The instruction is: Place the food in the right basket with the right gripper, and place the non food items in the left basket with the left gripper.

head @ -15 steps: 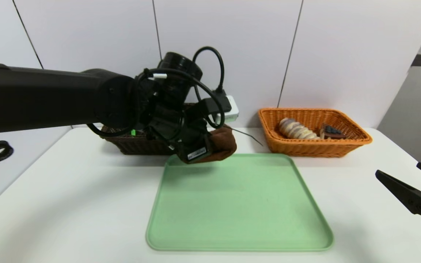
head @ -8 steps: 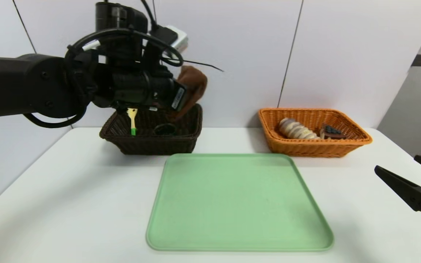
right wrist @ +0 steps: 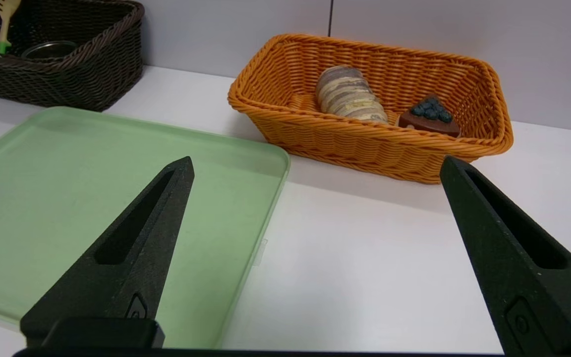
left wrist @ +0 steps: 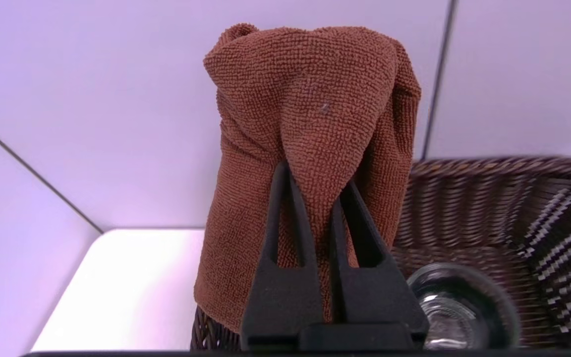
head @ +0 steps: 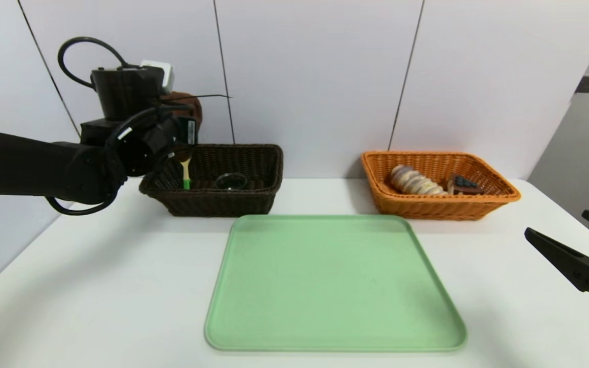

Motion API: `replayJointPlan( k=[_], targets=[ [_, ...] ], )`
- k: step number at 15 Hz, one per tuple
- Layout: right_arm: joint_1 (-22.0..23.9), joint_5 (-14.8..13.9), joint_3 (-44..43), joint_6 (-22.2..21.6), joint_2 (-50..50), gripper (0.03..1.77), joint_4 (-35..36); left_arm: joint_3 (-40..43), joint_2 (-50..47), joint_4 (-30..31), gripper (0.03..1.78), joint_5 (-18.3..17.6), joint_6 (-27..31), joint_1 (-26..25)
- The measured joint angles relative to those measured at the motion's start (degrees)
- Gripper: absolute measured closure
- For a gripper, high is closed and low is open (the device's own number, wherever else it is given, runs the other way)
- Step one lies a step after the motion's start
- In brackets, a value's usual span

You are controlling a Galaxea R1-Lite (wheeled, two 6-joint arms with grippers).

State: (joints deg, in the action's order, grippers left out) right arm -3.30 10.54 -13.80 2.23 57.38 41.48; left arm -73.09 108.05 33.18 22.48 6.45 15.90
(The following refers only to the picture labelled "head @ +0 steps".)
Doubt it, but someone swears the chocolate blueberry cake slice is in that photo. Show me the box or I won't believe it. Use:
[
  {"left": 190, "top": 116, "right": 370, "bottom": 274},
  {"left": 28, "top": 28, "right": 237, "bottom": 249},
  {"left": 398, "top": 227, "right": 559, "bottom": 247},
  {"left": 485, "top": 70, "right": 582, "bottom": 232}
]
[{"left": 447, "top": 174, "right": 485, "bottom": 196}]

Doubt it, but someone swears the striped twisted bread loaf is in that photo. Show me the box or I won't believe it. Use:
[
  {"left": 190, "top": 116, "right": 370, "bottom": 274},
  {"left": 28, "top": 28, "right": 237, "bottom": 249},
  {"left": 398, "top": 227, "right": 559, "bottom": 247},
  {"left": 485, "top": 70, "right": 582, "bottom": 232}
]
[{"left": 389, "top": 165, "right": 447, "bottom": 196}]

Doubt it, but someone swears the glass cup with black sleeve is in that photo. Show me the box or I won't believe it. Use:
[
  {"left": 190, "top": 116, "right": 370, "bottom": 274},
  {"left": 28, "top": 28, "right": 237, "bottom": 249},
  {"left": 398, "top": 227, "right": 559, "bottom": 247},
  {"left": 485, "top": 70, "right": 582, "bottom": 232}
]
[{"left": 215, "top": 172, "right": 248, "bottom": 192}]

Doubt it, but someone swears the yellow pasta spoon green handle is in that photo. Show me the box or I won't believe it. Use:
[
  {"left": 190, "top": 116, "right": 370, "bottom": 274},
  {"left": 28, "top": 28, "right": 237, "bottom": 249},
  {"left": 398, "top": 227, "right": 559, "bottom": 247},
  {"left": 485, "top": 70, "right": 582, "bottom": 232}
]
[{"left": 174, "top": 146, "right": 193, "bottom": 191}]

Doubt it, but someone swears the brown towel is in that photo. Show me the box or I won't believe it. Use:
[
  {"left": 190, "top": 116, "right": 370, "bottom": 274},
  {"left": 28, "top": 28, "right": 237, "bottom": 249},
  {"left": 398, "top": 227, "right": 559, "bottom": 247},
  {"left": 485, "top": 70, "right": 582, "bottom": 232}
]
[{"left": 162, "top": 91, "right": 203, "bottom": 140}]

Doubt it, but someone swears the orange wicker basket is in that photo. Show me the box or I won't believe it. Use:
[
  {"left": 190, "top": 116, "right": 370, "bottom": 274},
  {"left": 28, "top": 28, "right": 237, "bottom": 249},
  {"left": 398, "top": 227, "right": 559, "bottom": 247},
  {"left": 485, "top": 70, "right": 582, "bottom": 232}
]
[{"left": 360, "top": 151, "right": 522, "bottom": 221}]

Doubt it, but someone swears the dark brown wicker basket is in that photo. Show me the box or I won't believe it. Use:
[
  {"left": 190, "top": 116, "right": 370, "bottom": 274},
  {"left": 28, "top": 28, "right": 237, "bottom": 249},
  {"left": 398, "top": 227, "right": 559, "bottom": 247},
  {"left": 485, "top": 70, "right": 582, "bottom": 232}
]
[{"left": 139, "top": 144, "right": 284, "bottom": 217}]

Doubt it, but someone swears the light green plastic tray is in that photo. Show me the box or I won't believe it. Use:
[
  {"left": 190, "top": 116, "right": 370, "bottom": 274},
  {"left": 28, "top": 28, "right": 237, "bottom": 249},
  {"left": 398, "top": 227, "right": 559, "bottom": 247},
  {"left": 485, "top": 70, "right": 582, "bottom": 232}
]
[{"left": 204, "top": 214, "right": 467, "bottom": 353}]

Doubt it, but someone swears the thin black cable tie tail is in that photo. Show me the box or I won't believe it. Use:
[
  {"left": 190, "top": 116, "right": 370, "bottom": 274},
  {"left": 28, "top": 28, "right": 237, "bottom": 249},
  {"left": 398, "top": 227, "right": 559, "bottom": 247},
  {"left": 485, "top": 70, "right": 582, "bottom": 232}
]
[{"left": 162, "top": 94, "right": 234, "bottom": 102}]

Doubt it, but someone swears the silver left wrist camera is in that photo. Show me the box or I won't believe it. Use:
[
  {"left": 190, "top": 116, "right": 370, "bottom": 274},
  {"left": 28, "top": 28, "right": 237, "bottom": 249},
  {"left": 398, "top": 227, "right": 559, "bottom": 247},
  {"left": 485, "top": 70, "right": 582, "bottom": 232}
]
[{"left": 90, "top": 60, "right": 175, "bottom": 121}]

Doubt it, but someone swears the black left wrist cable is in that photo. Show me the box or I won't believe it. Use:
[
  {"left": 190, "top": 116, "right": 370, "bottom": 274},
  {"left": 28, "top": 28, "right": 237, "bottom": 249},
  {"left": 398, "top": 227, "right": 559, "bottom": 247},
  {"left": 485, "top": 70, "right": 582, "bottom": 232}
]
[{"left": 45, "top": 192, "right": 117, "bottom": 216}]

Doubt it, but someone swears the black left camera cable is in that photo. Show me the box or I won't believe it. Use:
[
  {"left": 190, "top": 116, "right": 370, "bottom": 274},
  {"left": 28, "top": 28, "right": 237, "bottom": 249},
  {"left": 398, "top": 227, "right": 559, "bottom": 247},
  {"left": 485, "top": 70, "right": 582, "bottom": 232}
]
[{"left": 58, "top": 36, "right": 132, "bottom": 90}]

